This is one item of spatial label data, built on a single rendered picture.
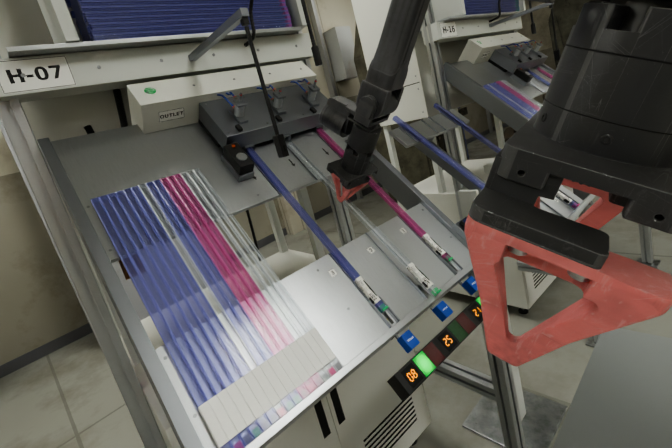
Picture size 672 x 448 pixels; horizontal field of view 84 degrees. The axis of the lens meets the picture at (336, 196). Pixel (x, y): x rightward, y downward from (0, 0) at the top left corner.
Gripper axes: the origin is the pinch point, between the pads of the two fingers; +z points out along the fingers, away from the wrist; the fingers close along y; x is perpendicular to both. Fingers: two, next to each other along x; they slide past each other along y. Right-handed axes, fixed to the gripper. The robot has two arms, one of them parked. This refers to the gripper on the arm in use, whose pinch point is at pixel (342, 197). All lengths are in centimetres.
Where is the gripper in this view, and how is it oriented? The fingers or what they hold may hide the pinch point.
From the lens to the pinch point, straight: 86.4
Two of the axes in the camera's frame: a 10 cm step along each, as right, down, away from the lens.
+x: 6.5, 6.1, -4.5
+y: -7.2, 3.0, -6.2
